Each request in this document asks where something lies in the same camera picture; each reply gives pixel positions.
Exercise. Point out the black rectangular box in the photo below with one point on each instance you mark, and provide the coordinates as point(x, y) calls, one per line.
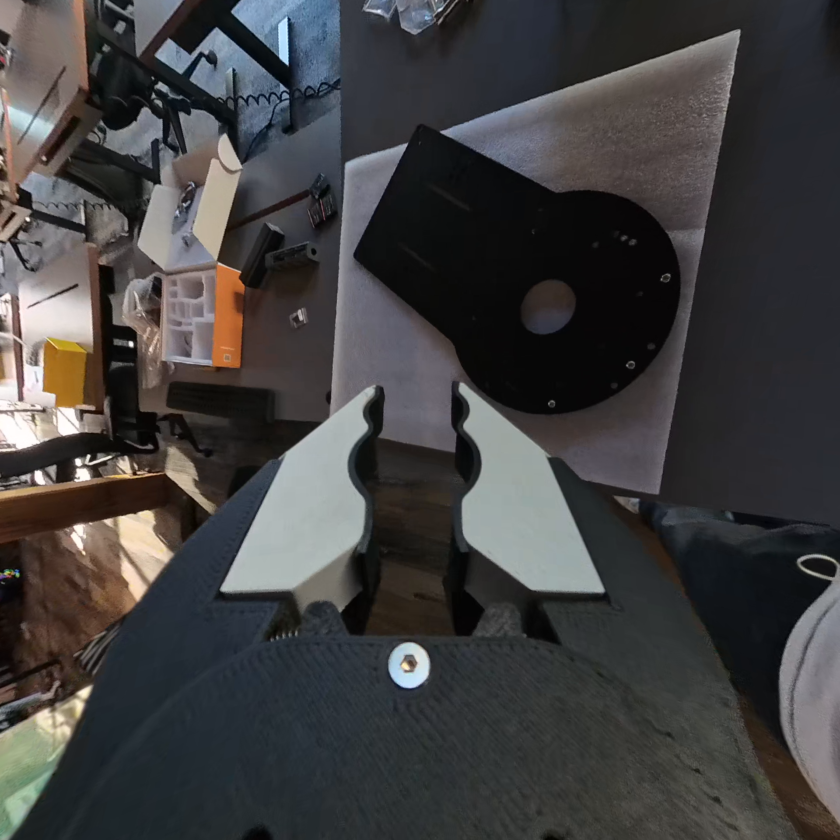
point(259, 256)

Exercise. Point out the white foam sheet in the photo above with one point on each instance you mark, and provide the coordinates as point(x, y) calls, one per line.
point(623, 131)

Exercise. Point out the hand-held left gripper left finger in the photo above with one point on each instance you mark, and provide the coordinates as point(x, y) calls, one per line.
point(302, 512)

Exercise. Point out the clear plastic bag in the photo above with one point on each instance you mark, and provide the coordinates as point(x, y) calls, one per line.
point(141, 308)

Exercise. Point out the small clear screw bag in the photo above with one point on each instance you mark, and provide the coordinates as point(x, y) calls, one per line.
point(380, 6)
point(415, 14)

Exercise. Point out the black office chair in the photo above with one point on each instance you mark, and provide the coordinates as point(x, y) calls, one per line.
point(124, 394)

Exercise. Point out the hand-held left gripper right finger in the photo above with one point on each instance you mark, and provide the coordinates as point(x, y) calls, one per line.
point(525, 518)

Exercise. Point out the open beige cardboard box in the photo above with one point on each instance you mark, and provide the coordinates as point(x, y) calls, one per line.
point(213, 203)

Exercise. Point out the orange box with foam insert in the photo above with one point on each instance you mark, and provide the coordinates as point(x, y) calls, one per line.
point(228, 315)

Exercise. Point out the long black bar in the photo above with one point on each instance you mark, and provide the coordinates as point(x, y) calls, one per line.
point(220, 401)

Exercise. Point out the black metal base plate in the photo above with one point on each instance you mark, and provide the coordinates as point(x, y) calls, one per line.
point(472, 262)

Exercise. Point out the small silver metal part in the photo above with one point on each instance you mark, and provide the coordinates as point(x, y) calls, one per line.
point(299, 316)

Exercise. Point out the person's white shirt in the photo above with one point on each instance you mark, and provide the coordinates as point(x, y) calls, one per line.
point(814, 689)

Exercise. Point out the grey metal device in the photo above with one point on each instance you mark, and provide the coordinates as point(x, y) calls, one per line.
point(292, 254)

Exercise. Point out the wooden edged table black legs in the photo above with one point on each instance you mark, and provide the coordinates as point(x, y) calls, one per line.
point(177, 82)

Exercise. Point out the yellow box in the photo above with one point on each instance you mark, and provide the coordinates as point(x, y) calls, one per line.
point(64, 374)

